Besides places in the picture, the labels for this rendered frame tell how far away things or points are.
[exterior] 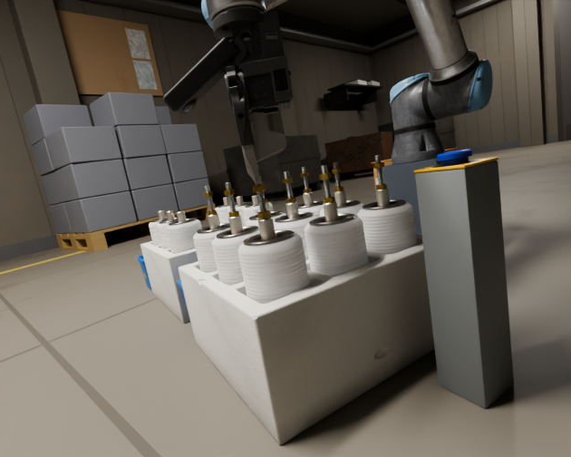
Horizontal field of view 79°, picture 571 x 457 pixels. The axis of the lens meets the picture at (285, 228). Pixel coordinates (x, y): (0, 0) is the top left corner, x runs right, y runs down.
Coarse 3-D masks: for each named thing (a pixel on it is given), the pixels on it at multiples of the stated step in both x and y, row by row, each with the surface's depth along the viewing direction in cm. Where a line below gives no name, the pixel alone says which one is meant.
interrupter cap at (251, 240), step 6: (258, 234) 54; (276, 234) 52; (282, 234) 51; (288, 234) 50; (294, 234) 50; (246, 240) 51; (252, 240) 50; (258, 240) 51; (264, 240) 48; (270, 240) 47; (276, 240) 47; (282, 240) 48
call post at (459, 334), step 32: (448, 192) 42; (480, 192) 41; (448, 224) 43; (480, 224) 42; (448, 256) 44; (480, 256) 42; (448, 288) 45; (480, 288) 42; (448, 320) 46; (480, 320) 43; (448, 352) 48; (480, 352) 43; (448, 384) 49; (480, 384) 44; (512, 384) 48
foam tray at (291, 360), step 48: (192, 288) 67; (240, 288) 54; (336, 288) 48; (384, 288) 52; (240, 336) 48; (288, 336) 44; (336, 336) 48; (384, 336) 53; (432, 336) 59; (240, 384) 54; (288, 384) 45; (336, 384) 49; (288, 432) 45
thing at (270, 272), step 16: (288, 240) 48; (240, 256) 49; (256, 256) 47; (272, 256) 46; (288, 256) 47; (304, 256) 50; (256, 272) 47; (272, 272) 47; (288, 272) 47; (304, 272) 49; (256, 288) 48; (272, 288) 47; (288, 288) 47; (304, 288) 49
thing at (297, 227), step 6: (288, 222) 63; (294, 222) 62; (300, 222) 62; (306, 222) 62; (276, 228) 63; (282, 228) 63; (288, 228) 62; (294, 228) 62; (300, 228) 62; (300, 234) 62; (306, 246) 63; (306, 252) 63; (306, 258) 63
